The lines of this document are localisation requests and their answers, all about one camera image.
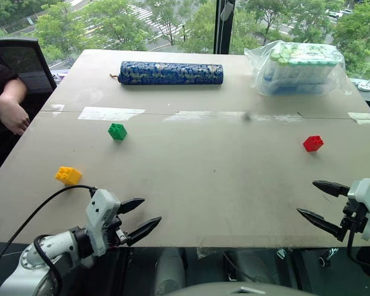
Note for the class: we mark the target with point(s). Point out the blue patterned cylinder roll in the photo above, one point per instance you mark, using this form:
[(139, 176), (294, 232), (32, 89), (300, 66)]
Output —
[(172, 73)]

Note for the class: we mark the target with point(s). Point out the yellow toy building block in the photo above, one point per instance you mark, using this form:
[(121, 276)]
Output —
[(68, 175)]

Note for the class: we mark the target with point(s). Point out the grey rounded leg shape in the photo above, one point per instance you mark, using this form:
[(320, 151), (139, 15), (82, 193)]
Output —
[(169, 271)]

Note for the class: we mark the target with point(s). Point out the red toy building block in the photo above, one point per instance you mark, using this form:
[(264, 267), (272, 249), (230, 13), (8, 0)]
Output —
[(313, 144)]

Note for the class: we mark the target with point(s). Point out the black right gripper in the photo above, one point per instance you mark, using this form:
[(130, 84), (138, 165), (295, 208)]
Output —
[(356, 217)]

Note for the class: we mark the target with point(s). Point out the person's bare forearm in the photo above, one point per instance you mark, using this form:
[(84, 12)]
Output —
[(13, 89)]

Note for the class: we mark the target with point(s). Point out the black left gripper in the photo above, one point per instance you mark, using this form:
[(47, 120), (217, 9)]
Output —
[(117, 235)]

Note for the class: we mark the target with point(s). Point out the clear tape strip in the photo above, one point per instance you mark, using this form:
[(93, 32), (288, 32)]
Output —
[(58, 108), (361, 117)]

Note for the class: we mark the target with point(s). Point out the person's bare hand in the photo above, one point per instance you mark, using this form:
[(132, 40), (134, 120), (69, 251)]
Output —
[(13, 115)]

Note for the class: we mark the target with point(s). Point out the green toy building block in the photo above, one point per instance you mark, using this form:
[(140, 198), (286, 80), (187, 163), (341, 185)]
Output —
[(117, 132)]

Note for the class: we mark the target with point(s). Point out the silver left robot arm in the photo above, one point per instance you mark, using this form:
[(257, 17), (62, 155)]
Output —
[(31, 272)]

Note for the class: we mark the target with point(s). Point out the pack of green-capped bottles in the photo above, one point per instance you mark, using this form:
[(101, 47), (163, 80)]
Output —
[(302, 68)]

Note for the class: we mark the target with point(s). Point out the clear plastic bag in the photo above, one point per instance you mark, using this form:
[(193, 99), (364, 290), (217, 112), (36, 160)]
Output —
[(259, 74)]

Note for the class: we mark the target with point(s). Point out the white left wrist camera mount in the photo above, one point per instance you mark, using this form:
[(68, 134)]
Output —
[(100, 209)]

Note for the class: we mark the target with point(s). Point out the black mesh office chair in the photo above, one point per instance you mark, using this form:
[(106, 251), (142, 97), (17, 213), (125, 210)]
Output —
[(27, 61)]

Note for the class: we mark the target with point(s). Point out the white stand with round base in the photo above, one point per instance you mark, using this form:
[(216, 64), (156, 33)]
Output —
[(366, 86)]

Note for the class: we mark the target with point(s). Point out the black window frame post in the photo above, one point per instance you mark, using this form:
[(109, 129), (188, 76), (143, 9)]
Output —
[(217, 31)]

